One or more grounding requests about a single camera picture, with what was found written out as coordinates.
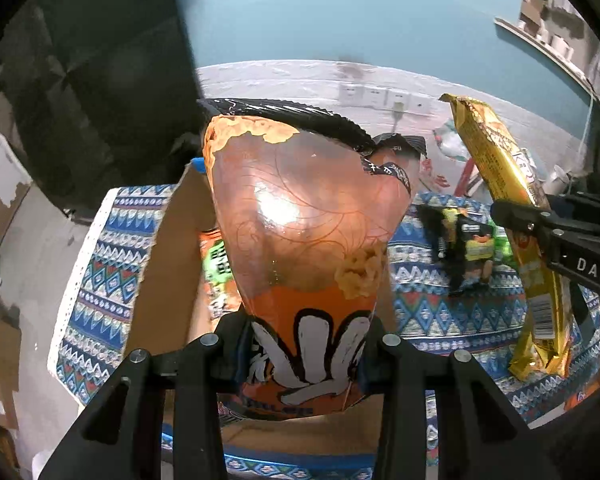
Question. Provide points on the torn white cardboard panel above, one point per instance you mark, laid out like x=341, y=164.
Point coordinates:
x=0, y=185

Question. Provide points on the brown cardboard carton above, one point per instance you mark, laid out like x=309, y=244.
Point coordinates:
x=0, y=360

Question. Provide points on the large orange clear chip bag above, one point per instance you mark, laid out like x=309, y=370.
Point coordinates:
x=305, y=240

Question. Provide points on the orange green snack bag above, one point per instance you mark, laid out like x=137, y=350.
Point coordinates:
x=217, y=270

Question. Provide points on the small black snack packet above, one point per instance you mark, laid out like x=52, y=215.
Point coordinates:
x=472, y=240

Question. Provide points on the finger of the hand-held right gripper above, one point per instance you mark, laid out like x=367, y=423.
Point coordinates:
x=567, y=202
x=520, y=215

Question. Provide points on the blue patterned tablecloth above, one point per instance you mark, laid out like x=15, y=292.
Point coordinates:
x=105, y=285

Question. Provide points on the white electric kettle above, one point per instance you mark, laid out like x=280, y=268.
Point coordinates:
x=560, y=180

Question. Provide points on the green snack packet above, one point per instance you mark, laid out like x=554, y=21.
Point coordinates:
x=502, y=247

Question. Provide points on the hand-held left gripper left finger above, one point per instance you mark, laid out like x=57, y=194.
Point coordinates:
x=230, y=350

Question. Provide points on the black curtain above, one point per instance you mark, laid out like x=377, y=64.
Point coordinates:
x=80, y=85

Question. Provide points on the white wall socket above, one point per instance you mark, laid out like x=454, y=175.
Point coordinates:
x=350, y=93
x=420, y=103
x=389, y=96
x=374, y=96

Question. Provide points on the blue-rimmed cardboard box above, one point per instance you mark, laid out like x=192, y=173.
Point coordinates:
x=170, y=285

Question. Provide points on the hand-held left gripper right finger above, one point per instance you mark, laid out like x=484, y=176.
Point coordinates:
x=375, y=360

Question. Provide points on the long yellow snack packet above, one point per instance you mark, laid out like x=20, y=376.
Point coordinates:
x=505, y=160

